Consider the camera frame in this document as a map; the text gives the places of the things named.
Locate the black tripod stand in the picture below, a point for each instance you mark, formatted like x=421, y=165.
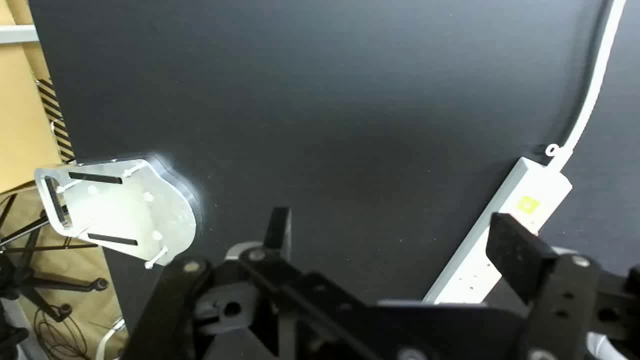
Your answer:
x=12, y=277

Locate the yellow black hazard tape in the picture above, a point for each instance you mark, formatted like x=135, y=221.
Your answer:
x=56, y=123

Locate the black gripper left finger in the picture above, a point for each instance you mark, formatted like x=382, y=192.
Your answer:
x=186, y=306

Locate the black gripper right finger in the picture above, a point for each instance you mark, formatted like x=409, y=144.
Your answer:
x=567, y=293

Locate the white power strip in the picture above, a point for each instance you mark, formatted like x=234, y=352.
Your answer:
x=526, y=192

